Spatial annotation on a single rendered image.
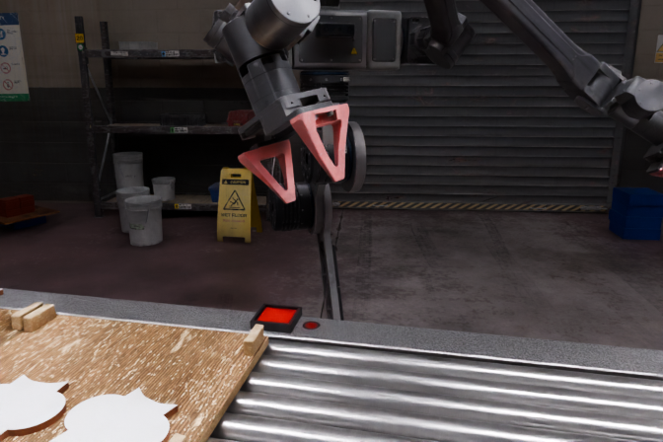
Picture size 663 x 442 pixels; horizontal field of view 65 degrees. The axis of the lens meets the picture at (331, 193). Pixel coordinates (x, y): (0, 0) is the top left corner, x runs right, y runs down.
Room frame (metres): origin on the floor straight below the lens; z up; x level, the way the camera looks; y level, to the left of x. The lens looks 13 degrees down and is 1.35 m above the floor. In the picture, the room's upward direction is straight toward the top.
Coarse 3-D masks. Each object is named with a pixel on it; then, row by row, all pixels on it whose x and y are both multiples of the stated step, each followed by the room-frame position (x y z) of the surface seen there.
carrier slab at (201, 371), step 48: (48, 336) 0.78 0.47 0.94; (96, 336) 0.78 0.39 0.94; (144, 336) 0.78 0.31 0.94; (192, 336) 0.78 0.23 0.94; (240, 336) 0.78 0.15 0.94; (96, 384) 0.64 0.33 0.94; (144, 384) 0.64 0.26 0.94; (192, 384) 0.64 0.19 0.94; (240, 384) 0.66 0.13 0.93; (48, 432) 0.54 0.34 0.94; (192, 432) 0.54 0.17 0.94
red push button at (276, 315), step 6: (264, 312) 0.89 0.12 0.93; (270, 312) 0.89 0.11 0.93; (276, 312) 0.89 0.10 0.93; (282, 312) 0.89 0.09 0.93; (288, 312) 0.89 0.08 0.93; (294, 312) 0.89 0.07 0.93; (258, 318) 0.86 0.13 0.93; (264, 318) 0.86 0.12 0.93; (270, 318) 0.86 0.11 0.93; (276, 318) 0.86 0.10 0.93; (282, 318) 0.86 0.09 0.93; (288, 318) 0.86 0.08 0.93
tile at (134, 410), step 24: (72, 408) 0.57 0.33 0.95; (96, 408) 0.57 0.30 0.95; (120, 408) 0.57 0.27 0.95; (144, 408) 0.57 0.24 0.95; (168, 408) 0.57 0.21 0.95; (72, 432) 0.53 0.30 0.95; (96, 432) 0.53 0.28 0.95; (120, 432) 0.53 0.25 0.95; (144, 432) 0.53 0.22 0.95; (168, 432) 0.53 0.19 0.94
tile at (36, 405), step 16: (0, 384) 0.63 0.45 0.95; (16, 384) 0.63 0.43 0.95; (32, 384) 0.63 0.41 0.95; (48, 384) 0.63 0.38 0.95; (64, 384) 0.63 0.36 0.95; (0, 400) 0.59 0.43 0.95; (16, 400) 0.59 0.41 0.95; (32, 400) 0.59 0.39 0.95; (48, 400) 0.59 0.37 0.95; (64, 400) 0.59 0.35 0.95; (0, 416) 0.56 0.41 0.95; (16, 416) 0.56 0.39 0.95; (32, 416) 0.56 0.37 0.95; (48, 416) 0.56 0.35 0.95; (0, 432) 0.53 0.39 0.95; (16, 432) 0.54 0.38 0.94; (32, 432) 0.54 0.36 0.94
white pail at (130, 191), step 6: (132, 186) 4.67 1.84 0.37; (138, 186) 4.68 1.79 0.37; (144, 186) 4.66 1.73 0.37; (120, 192) 4.41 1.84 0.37; (126, 192) 4.63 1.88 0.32; (132, 192) 4.66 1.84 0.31; (138, 192) 4.42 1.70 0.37; (144, 192) 4.48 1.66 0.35; (120, 198) 4.42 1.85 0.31; (120, 204) 4.42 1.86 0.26; (120, 210) 4.43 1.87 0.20; (120, 216) 4.44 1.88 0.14; (126, 216) 4.41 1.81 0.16; (120, 222) 4.47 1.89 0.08; (126, 222) 4.41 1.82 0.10; (126, 228) 4.41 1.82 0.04
